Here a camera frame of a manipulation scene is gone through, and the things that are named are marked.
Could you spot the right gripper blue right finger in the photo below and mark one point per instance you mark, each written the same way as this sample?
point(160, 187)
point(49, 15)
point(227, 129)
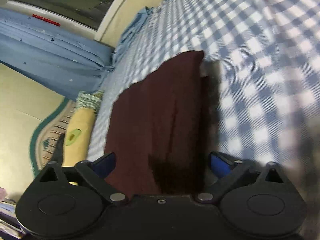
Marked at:
point(220, 165)

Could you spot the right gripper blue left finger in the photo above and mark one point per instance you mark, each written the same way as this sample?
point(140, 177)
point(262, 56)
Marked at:
point(104, 165)

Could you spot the maroon vintage league sweater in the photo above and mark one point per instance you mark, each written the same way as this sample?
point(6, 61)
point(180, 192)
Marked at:
point(157, 130)

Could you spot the dark navy clothes pile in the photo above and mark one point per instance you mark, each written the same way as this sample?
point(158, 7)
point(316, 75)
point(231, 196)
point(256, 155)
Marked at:
point(57, 155)

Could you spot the teal trimmed headboard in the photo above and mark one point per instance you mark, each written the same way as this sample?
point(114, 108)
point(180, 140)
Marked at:
point(46, 135)

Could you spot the green checked pillow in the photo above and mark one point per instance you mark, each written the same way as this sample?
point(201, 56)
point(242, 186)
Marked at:
point(89, 100)

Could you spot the left blue star curtain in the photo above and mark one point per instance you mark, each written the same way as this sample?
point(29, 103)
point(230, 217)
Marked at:
point(57, 59)

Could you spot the blue white checked bedsheet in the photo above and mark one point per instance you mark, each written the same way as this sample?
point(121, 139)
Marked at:
point(266, 54)

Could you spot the white framed window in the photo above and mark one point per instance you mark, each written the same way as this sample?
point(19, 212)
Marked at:
point(88, 18)

